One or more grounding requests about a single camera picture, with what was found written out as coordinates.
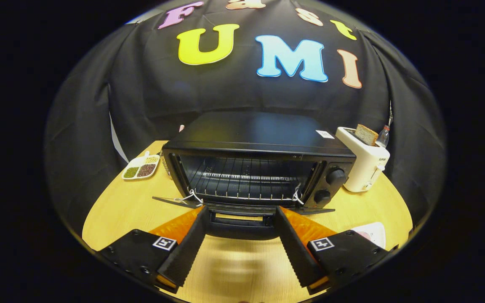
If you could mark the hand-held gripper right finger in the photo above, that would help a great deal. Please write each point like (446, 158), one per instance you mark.
(291, 248)

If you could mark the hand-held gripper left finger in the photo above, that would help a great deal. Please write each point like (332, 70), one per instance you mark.
(190, 248)

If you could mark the square white plate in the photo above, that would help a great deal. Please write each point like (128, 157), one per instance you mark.
(374, 233)

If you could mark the black toaster oven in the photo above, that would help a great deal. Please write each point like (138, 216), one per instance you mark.
(251, 130)

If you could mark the white pop-up toaster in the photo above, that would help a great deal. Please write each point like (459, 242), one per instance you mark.
(364, 168)

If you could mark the divided white bean dish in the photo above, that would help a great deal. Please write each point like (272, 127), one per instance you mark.
(140, 169)

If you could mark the brown bread slice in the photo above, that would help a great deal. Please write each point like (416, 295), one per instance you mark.
(366, 134)

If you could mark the red label water bottle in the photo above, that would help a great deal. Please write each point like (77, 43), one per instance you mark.
(384, 136)

